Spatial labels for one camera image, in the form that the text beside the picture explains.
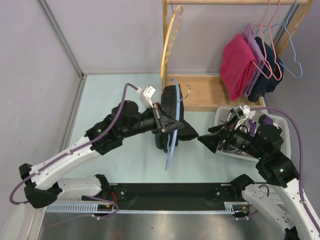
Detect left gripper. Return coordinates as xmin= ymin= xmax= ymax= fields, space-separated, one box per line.
xmin=119 ymin=101 xmax=183 ymax=139

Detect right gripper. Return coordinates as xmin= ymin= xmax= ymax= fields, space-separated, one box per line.
xmin=196 ymin=113 xmax=265 ymax=159

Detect light blue plastic hanger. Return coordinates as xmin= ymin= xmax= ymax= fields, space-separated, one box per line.
xmin=165 ymin=78 xmax=185 ymax=171

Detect black trousers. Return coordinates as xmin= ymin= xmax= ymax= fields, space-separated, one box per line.
xmin=155 ymin=85 xmax=199 ymax=153

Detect purple camouflage trousers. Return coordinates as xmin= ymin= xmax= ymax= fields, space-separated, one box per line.
xmin=213 ymin=106 xmax=287 ymax=162

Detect yellow hanger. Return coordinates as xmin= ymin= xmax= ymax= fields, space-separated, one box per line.
xmin=160 ymin=0 xmax=184 ymax=82

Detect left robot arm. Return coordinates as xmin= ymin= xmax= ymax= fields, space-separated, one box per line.
xmin=19 ymin=100 xmax=184 ymax=209

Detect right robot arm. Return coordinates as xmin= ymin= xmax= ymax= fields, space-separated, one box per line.
xmin=197 ymin=117 xmax=320 ymax=240

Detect pink trousers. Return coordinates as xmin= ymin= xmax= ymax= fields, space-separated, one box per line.
xmin=219 ymin=34 xmax=257 ymax=101

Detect navy trousers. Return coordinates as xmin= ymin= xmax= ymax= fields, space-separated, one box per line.
xmin=247 ymin=36 xmax=285 ymax=103

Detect lilac trousers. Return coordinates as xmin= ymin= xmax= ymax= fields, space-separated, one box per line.
xmin=242 ymin=23 xmax=265 ymax=97

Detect white plastic basket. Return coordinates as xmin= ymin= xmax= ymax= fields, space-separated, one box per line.
xmin=213 ymin=106 xmax=291 ymax=162

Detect wooden clothes rack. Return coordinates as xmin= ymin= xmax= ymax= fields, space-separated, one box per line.
xmin=160 ymin=0 xmax=315 ymax=112

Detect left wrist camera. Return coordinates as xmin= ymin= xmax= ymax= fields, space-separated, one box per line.
xmin=136 ymin=85 xmax=156 ymax=109

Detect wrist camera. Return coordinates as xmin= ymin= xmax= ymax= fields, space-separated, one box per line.
xmin=136 ymin=85 xmax=156 ymax=109
xmin=231 ymin=103 xmax=256 ymax=129

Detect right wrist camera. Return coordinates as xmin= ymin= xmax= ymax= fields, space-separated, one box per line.
xmin=231 ymin=103 xmax=256 ymax=129

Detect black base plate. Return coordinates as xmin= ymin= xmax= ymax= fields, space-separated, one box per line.
xmin=110 ymin=183 xmax=238 ymax=211

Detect white cable duct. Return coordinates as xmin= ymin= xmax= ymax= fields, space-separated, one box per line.
xmin=46 ymin=202 xmax=248 ymax=215

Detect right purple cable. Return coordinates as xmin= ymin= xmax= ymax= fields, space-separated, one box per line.
xmin=249 ymin=106 xmax=320 ymax=228

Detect purple cable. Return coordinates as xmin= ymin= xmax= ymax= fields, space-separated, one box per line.
xmin=249 ymin=106 xmax=320 ymax=228
xmin=9 ymin=83 xmax=141 ymax=206

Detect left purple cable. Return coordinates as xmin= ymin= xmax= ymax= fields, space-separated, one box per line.
xmin=9 ymin=83 xmax=141 ymax=206

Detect pink wire hanger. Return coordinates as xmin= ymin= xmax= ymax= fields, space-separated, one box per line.
xmin=243 ymin=0 xmax=275 ymax=79
xmin=267 ymin=0 xmax=283 ymax=82

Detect blue wire hanger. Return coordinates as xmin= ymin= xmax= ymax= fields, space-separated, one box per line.
xmin=269 ymin=0 xmax=314 ymax=79

